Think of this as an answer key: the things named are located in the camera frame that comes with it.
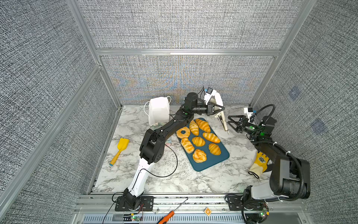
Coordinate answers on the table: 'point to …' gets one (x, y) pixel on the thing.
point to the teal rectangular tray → (204, 147)
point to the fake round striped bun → (198, 141)
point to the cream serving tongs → (221, 116)
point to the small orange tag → (208, 211)
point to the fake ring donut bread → (181, 136)
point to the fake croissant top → (203, 125)
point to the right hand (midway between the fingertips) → (228, 120)
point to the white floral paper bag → (157, 108)
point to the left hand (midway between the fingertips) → (223, 109)
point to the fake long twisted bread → (187, 145)
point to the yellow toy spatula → (122, 145)
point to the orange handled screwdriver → (165, 219)
